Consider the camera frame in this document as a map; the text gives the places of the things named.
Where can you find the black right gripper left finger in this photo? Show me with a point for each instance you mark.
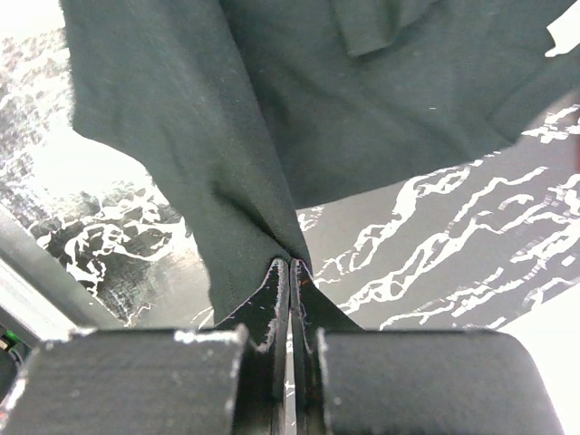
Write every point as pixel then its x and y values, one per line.
pixel 228 379

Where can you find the black t shirt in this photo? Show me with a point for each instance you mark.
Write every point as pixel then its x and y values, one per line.
pixel 244 112

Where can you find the black marble pattern mat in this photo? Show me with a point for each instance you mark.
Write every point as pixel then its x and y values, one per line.
pixel 473 245

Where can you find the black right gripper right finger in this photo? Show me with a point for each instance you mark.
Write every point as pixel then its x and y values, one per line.
pixel 349 380

